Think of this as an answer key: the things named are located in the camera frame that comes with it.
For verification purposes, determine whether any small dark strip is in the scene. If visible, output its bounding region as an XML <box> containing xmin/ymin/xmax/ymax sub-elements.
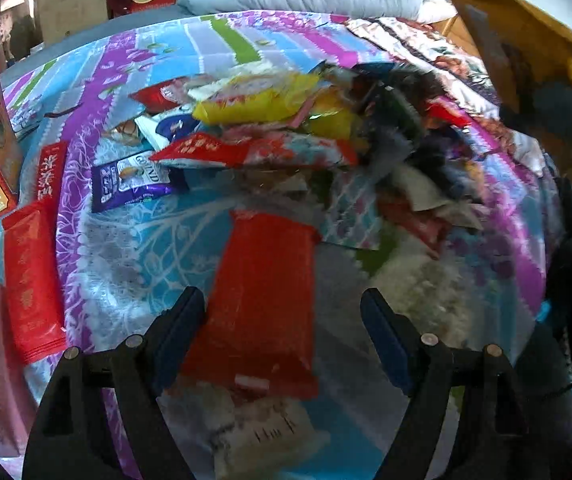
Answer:
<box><xmin>43</xmin><ymin>105</ymin><xmax>84</xmax><ymax>120</ymax></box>

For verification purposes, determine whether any large plain red packet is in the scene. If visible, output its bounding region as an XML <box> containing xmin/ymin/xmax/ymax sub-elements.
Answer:
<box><xmin>178</xmin><ymin>210</ymin><xmax>323</xmax><ymax>401</ymax></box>

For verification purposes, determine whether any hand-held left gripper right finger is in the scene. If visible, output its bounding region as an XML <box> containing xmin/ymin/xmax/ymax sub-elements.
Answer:
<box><xmin>360</xmin><ymin>287</ymin><xmax>572</xmax><ymax>480</ymax></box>

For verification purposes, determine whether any red and blue snack packet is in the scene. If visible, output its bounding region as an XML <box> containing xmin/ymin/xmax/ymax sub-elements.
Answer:
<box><xmin>156</xmin><ymin>132</ymin><xmax>359</xmax><ymax>171</ymax></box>

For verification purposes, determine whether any brown cardboard carton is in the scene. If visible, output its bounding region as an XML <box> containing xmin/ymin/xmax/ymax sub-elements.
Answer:
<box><xmin>38</xmin><ymin>0</ymin><xmax>109</xmax><ymax>46</ymax></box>

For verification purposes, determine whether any purple snack packet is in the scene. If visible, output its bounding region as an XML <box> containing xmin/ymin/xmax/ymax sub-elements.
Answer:
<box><xmin>90</xmin><ymin>152</ymin><xmax>174</xmax><ymax>213</ymax></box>

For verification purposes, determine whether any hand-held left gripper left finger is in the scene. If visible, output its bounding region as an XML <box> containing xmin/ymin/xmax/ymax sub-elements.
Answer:
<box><xmin>22</xmin><ymin>286</ymin><xmax>207</xmax><ymax>480</ymax></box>

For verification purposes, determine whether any white pillow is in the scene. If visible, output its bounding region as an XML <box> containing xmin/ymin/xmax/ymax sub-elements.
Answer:
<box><xmin>418</xmin><ymin>0</ymin><xmax>461</xmax><ymax>23</ymax></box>

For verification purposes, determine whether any wooden headboard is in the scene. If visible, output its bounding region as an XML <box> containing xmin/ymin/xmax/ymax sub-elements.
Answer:
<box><xmin>440</xmin><ymin>15</ymin><xmax>481</xmax><ymax>56</ymax></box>

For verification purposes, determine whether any colourful printed bed sheet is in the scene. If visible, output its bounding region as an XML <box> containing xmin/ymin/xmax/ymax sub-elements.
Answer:
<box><xmin>0</xmin><ymin>10</ymin><xmax>566</xmax><ymax>480</ymax></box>

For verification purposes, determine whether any flat red printed packet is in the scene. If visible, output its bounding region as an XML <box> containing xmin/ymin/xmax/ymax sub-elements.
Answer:
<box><xmin>33</xmin><ymin>141</ymin><xmax>69</xmax><ymax>206</ymax></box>
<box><xmin>2</xmin><ymin>202</ymin><xmax>68</xmax><ymax>363</ymax></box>

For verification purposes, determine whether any yellow snack packet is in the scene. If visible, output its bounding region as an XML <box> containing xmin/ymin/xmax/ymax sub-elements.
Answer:
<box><xmin>193</xmin><ymin>72</ymin><xmax>317</xmax><ymax>126</ymax></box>

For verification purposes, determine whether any pile of assorted snacks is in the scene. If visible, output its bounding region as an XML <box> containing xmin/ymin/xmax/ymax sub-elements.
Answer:
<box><xmin>131</xmin><ymin>57</ymin><xmax>491</xmax><ymax>261</ymax></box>

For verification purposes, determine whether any brown cardboard box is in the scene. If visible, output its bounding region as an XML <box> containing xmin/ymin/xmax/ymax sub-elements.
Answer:
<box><xmin>436</xmin><ymin>0</ymin><xmax>572</xmax><ymax>111</ymax></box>

